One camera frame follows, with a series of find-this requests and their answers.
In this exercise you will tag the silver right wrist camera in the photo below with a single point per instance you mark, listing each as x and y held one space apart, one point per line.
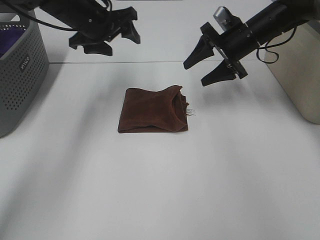
226 19

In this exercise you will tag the purple cloth in basket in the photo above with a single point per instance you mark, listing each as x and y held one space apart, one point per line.
9 37

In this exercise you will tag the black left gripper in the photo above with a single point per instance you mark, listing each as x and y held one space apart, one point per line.
93 23

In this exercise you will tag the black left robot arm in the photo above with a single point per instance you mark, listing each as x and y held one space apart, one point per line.
24 6

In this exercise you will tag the brown towel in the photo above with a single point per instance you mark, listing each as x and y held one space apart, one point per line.
145 111

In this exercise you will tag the grey perforated plastic basket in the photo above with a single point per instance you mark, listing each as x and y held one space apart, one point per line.
23 68

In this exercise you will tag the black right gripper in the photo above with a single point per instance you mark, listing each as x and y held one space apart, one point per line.
227 45

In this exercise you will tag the beige storage box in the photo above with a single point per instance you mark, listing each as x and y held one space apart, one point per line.
298 69

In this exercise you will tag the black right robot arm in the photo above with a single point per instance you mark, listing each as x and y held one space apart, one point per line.
241 38

